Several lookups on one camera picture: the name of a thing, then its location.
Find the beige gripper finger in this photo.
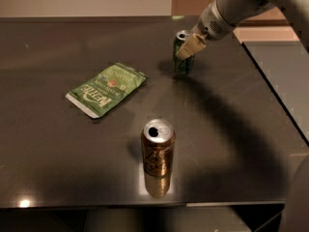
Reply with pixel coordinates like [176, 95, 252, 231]
[176, 33, 206, 60]

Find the orange soda can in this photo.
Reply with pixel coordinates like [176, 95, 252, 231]
[140, 118, 177, 178]

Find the green soda can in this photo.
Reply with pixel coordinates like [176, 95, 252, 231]
[173, 30, 194, 74]

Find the green chip bag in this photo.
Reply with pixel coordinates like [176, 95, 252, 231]
[66, 62, 147, 119]

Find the grey side table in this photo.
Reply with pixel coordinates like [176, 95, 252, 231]
[242, 42, 309, 143]

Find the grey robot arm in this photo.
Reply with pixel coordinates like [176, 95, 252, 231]
[176, 0, 309, 60]

